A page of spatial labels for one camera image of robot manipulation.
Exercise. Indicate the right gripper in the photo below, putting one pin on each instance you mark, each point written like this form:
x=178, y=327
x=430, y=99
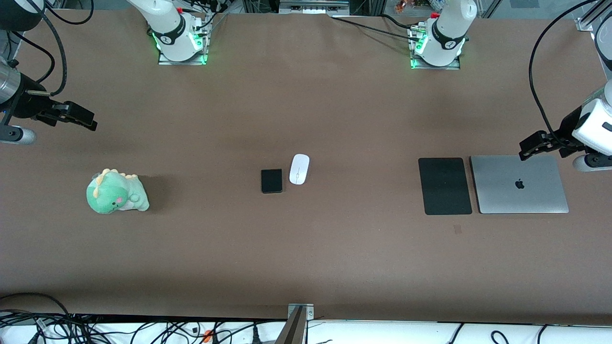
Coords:
x=27, y=102

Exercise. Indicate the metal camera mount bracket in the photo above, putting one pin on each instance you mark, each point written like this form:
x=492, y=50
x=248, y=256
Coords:
x=299, y=320

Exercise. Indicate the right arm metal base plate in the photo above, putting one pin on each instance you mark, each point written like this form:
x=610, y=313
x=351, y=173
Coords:
x=165, y=61

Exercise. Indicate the black mouse pad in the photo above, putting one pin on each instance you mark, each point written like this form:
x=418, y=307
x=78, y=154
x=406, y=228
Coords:
x=444, y=186

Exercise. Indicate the grey power strip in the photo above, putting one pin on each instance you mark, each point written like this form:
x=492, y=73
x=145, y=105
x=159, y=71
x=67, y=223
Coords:
x=313, y=5

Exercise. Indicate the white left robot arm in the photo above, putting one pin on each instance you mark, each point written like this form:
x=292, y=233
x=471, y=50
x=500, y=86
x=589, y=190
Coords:
x=447, y=38

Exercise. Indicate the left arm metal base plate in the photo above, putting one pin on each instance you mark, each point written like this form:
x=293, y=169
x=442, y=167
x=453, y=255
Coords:
x=420, y=66

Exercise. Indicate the green dinosaur plush toy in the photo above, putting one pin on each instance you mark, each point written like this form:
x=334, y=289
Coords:
x=112, y=193

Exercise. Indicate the white computer mouse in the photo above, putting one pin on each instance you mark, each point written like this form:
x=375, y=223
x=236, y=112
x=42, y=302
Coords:
x=299, y=169

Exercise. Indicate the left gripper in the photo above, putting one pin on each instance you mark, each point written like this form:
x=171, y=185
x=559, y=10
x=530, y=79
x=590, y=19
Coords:
x=567, y=127

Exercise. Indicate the aluminium frame rail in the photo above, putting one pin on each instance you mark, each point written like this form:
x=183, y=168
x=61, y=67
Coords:
x=590, y=18

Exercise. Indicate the silver laptop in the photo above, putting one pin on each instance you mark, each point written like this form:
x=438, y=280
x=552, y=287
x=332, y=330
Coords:
x=519, y=184

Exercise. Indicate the black phone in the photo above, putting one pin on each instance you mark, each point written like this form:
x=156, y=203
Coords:
x=271, y=181

